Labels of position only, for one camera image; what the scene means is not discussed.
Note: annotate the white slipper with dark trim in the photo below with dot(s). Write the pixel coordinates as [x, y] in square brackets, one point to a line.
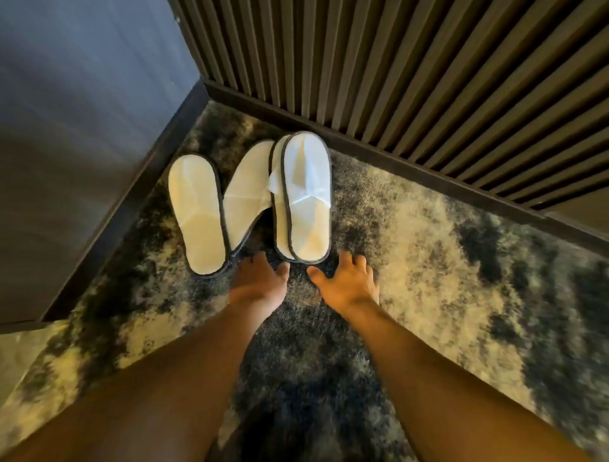
[197, 214]
[307, 190]
[247, 190]
[277, 228]

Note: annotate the person's left thumb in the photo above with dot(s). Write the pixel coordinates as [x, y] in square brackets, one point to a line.
[283, 271]

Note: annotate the person's left hand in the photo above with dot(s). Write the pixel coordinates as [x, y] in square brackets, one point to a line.
[254, 283]

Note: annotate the person's right thumb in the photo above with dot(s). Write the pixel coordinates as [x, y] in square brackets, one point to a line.
[317, 274]

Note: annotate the dark slatted wood panel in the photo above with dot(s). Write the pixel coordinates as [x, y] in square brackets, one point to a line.
[428, 71]

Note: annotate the dark baseboard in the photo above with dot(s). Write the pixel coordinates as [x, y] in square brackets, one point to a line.
[380, 164]

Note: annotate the person's right hand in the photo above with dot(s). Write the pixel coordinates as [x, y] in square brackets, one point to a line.
[349, 285]

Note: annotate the person's right forearm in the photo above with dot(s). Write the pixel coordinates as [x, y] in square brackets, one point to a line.
[442, 395]

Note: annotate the person's left forearm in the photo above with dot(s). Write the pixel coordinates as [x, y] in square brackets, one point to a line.
[157, 390]

